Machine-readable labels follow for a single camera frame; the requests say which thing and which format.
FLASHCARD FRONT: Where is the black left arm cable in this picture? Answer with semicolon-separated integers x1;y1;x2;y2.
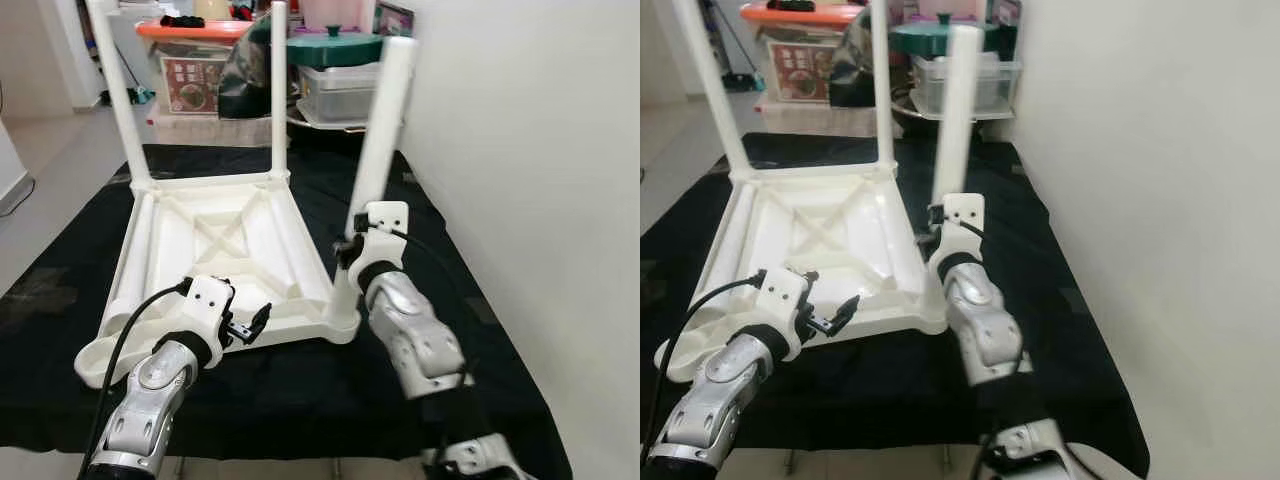
640;268;769;471
78;280;193;480

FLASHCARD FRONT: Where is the black wok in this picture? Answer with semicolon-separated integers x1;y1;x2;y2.
285;108;366;132
890;95;941;127

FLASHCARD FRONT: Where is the clear plastic container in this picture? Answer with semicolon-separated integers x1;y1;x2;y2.
298;62;383;126
910;55;1023;119

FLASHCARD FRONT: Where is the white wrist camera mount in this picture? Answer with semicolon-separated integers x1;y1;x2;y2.
180;275;237;353
755;268;813;348
930;193;987;267
345;200;411;277

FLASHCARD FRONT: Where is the red printed carton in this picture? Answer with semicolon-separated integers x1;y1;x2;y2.
768;40;831;103
160;55;226;113

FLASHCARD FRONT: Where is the black tablecloth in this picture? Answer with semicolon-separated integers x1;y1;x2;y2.
640;133;1151;479
0;143;576;480

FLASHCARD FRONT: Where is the dark package with label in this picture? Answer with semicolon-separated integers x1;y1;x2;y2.
375;0;417;41
985;0;1023;51

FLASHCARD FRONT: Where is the glossy black bag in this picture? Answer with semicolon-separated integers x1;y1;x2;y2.
218;20;273;119
828;5;881;109

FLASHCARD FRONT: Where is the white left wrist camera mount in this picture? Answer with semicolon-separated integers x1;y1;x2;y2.
755;268;813;348
180;275;237;353

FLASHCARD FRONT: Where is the beige cloth covered platform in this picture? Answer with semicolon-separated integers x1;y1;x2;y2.
755;95;881;139
148;105;276;149

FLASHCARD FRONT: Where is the green black floor mop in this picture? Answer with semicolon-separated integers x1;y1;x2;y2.
100;40;156;107
720;30;767;94

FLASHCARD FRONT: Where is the clear box with orange lid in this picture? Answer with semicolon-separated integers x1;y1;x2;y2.
740;3;866;106
135;18;256;116

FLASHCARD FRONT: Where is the white plastic table top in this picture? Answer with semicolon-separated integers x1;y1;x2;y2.
75;170;363;391
655;163;949;386

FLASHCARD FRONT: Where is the green round pot lid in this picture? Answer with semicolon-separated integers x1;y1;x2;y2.
287;25;386;69
890;12;961;59

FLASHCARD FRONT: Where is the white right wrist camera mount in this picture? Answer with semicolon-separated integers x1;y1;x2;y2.
930;193;987;267
345;200;411;277

